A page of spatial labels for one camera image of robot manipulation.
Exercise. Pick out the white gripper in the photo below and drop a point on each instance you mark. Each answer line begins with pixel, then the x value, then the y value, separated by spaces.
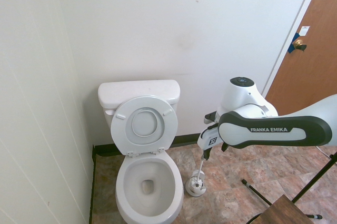
pixel 209 137

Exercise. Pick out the white toilet brush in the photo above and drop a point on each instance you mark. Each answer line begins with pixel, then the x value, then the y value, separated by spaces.
pixel 199 167

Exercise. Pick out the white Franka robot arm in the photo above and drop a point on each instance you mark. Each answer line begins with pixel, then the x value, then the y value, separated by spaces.
pixel 263 129

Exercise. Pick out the white toilet brush holder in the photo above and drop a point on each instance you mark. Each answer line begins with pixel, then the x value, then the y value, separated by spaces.
pixel 195 193

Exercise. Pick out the white toilet seat lid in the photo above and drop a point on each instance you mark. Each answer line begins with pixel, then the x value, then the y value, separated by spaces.
pixel 144 140

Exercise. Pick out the white toilet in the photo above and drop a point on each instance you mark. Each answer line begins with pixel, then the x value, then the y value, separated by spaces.
pixel 105 151

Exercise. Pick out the white toilet tank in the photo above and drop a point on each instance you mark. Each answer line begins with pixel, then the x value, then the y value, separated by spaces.
pixel 105 121

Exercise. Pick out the white tank lid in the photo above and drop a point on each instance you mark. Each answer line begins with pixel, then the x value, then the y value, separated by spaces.
pixel 137 90

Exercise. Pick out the dark wooden table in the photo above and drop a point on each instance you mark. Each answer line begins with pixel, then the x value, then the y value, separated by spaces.
pixel 284 211

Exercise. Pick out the white flush lever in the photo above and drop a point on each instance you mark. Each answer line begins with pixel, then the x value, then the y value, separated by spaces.
pixel 109 112

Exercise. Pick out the brown wooden door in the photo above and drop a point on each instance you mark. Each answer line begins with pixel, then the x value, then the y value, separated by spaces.
pixel 310 76

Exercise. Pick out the blue tape strip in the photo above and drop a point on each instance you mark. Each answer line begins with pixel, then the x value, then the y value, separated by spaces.
pixel 291 48

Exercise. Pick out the brass door knob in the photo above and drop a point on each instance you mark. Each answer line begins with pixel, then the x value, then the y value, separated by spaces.
pixel 299 44

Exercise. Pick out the white door label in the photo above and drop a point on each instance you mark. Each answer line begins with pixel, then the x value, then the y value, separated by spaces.
pixel 304 31

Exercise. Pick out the black camera tripod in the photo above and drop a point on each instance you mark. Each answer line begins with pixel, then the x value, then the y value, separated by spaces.
pixel 316 176

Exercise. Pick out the white door frame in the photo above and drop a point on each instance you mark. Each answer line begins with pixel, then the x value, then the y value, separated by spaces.
pixel 304 11

